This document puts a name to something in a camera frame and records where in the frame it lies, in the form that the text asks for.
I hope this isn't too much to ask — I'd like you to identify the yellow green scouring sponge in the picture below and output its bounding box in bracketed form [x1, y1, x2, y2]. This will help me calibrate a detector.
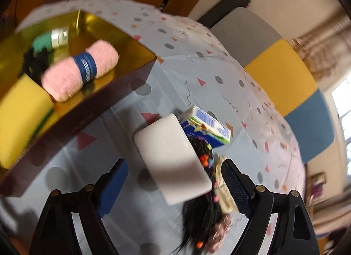
[0, 74, 55, 169]

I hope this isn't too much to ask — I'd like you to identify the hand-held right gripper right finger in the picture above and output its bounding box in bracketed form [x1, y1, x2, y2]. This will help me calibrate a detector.
[221, 159, 320, 255]

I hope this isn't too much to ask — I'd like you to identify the pink scrunchie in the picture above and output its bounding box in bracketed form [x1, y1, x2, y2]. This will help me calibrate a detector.
[206, 212, 233, 253]

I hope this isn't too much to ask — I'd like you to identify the black hair wig doll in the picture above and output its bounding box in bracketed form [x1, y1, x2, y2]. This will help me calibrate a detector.
[171, 136, 225, 255]

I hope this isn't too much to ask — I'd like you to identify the small blue white carton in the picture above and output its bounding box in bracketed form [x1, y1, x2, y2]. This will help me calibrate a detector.
[178, 105, 232, 150]

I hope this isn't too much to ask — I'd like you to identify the white sponge block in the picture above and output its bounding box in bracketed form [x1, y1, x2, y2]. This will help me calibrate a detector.
[133, 114, 213, 206]

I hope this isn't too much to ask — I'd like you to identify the black rolled mat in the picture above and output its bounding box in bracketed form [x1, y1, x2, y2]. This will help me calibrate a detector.
[197, 0, 251, 29]

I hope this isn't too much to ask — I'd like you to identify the cream gauze cloth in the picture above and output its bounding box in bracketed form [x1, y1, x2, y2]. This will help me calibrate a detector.
[211, 155, 239, 214]

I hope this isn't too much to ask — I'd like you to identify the black scrunchie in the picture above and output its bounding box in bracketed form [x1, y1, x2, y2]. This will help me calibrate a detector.
[22, 48, 51, 85]

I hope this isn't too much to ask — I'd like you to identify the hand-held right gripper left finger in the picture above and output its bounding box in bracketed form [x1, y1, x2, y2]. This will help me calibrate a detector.
[29, 158, 129, 255]

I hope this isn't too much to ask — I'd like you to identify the grey yellow blue headboard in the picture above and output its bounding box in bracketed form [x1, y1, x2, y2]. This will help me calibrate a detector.
[210, 6, 335, 163]

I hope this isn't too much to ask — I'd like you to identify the beige patterned curtain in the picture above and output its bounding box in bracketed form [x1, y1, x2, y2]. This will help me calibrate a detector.
[291, 11, 351, 80]

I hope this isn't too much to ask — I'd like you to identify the green silicone bottle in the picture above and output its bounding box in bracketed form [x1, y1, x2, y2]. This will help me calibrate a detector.
[30, 27, 69, 52]

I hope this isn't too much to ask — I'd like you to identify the pink towel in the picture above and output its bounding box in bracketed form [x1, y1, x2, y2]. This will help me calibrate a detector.
[41, 39, 120, 103]

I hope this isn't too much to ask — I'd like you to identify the gold tin box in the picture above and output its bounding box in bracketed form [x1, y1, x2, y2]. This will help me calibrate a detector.
[0, 9, 157, 198]

